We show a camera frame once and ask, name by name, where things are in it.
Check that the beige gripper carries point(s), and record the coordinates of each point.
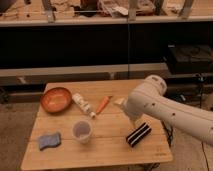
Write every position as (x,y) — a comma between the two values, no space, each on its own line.
(119,102)

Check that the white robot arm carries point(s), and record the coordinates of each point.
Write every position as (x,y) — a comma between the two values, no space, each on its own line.
(148,98)

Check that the orange ceramic bowl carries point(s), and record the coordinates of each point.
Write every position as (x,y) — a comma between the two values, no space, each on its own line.
(56,100)

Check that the orange carrot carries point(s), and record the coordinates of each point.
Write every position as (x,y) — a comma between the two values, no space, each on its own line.
(103,104)

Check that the black white striped block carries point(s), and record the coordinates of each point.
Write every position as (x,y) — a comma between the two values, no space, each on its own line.
(137,135)

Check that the white tube bottle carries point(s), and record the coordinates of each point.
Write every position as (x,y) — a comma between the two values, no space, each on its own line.
(84,105)

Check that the wooden table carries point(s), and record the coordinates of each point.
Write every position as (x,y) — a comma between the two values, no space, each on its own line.
(107,146)

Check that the black box on shelf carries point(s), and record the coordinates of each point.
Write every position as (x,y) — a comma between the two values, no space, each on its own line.
(189,59)

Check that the blue sponge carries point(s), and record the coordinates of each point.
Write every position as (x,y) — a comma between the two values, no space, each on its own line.
(49,141)

